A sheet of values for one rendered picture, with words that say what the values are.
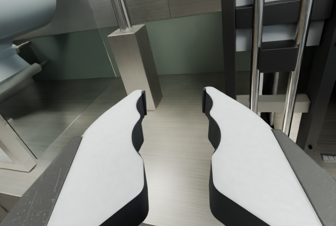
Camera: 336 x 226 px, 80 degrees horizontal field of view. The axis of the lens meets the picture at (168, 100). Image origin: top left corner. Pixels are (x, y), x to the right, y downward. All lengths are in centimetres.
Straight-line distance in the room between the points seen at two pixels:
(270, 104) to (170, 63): 57
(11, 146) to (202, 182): 49
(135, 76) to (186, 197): 38
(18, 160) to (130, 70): 39
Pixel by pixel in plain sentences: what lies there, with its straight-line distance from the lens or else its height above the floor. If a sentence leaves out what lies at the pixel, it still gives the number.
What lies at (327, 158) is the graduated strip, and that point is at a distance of 56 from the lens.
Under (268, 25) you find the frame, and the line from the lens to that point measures 37.
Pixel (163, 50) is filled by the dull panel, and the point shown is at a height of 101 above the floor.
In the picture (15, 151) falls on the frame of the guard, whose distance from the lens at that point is 68.
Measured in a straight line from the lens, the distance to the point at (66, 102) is 79.
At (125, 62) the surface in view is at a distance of 64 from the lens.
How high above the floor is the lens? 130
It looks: 32 degrees down
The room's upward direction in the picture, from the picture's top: 13 degrees counter-clockwise
